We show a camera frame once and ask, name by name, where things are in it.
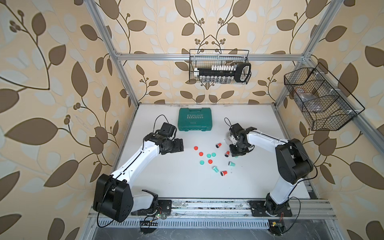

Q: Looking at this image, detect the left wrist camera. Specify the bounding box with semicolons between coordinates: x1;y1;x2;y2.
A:
158;123;177;140

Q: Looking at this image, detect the clear tape roll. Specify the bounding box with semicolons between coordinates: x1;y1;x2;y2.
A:
225;132;233;145

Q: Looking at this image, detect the right black wire basket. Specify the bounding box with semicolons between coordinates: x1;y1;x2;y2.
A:
284;63;365;131

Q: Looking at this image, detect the centre black wire basket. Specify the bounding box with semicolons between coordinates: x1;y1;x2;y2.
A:
189;49;252;85

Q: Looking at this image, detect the plastic bag in basket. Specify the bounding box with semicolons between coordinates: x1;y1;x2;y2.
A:
297;88;323;112

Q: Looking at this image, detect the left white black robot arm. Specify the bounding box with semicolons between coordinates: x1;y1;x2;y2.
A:
93;133;184;223

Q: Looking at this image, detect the black white tool in basket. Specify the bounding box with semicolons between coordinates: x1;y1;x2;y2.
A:
192;63;252;85

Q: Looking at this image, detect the green plastic tool case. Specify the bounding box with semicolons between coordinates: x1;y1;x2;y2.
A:
178;108;213;132

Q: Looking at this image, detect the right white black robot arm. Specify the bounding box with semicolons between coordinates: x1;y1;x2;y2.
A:
229;124;314;217

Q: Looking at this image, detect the black wire basket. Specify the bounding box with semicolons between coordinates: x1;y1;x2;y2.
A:
284;63;365;131
189;49;252;85

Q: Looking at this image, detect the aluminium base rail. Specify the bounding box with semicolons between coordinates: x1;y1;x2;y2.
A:
89;198;336;230

